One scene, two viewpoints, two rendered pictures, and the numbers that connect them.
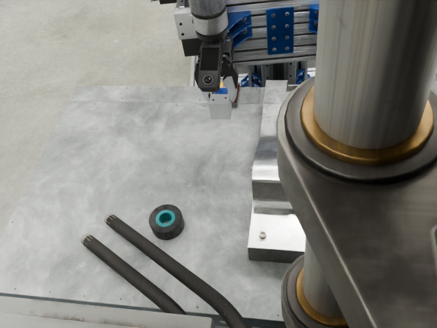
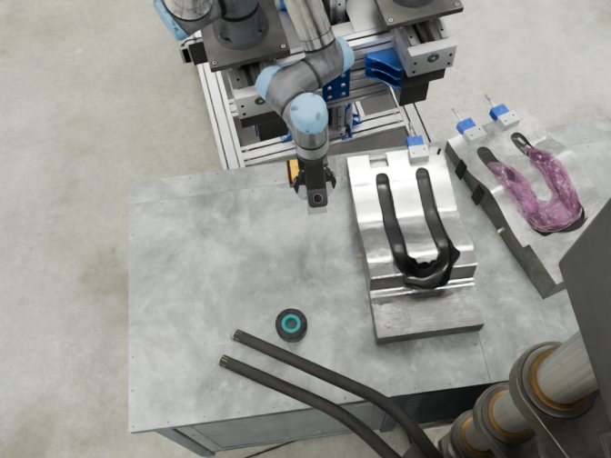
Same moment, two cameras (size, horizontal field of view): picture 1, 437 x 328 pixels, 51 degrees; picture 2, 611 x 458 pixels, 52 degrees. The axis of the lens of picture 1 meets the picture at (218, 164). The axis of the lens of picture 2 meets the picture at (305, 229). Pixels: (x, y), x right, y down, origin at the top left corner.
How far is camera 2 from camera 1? 0.65 m
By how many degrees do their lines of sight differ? 16
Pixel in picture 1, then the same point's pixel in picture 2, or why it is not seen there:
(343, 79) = (565, 393)
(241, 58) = not seen: hidden behind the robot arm
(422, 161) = (590, 403)
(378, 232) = (579, 443)
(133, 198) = (247, 306)
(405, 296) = not seen: outside the picture
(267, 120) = (361, 204)
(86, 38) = (35, 51)
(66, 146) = (152, 261)
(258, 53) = not seen: hidden behind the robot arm
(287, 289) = (484, 420)
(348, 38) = (571, 389)
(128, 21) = (85, 18)
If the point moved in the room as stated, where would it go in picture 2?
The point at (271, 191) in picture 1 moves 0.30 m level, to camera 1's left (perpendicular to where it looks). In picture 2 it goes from (387, 283) to (275, 333)
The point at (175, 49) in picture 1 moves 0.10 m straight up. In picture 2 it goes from (163, 53) to (157, 38)
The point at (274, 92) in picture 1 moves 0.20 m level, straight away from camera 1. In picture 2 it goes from (358, 171) to (340, 112)
